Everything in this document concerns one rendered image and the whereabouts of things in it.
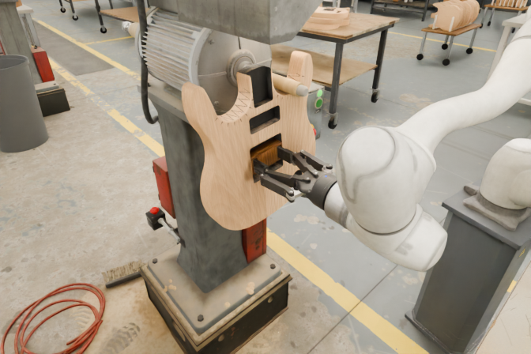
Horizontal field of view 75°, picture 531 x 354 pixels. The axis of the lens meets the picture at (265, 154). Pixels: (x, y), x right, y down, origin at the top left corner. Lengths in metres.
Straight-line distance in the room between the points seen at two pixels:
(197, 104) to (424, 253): 0.46
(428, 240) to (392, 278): 1.48
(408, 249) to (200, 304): 1.07
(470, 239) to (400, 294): 0.65
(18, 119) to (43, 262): 1.51
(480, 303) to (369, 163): 1.26
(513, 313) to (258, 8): 0.73
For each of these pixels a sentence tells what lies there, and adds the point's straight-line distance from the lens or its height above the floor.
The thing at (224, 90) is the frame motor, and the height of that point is 1.20.
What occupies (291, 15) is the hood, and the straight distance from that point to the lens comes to 0.63.
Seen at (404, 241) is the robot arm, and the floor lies 1.12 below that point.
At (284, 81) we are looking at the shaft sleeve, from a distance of 0.81.
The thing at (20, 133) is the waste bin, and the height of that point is 0.17.
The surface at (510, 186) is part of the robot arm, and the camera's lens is 1.41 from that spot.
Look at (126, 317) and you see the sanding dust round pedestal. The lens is 1.95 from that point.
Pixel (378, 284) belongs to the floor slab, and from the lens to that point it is 2.04.
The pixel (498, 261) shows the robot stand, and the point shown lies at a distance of 1.51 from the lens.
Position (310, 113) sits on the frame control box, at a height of 1.04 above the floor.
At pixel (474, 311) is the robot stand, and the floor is 0.30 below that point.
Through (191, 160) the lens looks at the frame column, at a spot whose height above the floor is 0.93.
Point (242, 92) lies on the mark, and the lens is 0.75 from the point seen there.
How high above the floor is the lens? 1.53
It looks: 31 degrees down
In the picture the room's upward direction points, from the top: straight up
